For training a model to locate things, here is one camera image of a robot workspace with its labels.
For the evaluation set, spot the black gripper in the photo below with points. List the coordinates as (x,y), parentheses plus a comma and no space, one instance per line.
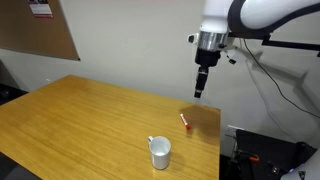
(207,57)

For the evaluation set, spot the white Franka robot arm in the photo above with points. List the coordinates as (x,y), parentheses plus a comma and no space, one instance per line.
(266,13)

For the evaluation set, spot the red Expo marker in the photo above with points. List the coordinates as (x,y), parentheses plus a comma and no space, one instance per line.
(185,121)

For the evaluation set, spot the white wall outlet box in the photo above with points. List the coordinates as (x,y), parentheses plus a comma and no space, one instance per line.
(233,131)

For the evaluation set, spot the orange black clamp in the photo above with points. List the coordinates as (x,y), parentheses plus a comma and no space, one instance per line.
(250,157)

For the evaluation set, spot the brown cork board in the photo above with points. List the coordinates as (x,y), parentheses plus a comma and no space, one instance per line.
(36,33)

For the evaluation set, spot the black camera mounting bar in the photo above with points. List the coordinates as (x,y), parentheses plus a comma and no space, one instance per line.
(293,44)

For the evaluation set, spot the red white paper notice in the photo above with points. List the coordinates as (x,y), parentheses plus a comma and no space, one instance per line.
(40,8)

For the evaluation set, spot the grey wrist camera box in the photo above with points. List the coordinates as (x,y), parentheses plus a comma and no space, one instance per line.
(193,38)

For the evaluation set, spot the white mug cup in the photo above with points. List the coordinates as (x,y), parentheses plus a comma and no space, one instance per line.
(160,153)

